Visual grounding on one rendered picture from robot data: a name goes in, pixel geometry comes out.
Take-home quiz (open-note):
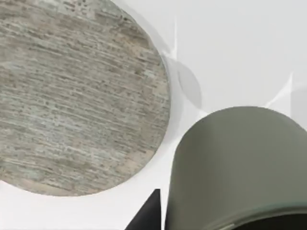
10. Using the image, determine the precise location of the round grey wooden coaster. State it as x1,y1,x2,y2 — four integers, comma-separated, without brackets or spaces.
0,0,171,196

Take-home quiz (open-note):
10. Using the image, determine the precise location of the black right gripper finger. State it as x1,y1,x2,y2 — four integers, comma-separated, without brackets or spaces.
124,188,162,230

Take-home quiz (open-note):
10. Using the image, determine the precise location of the grey-green cup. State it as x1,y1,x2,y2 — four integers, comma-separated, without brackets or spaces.
164,106,307,230

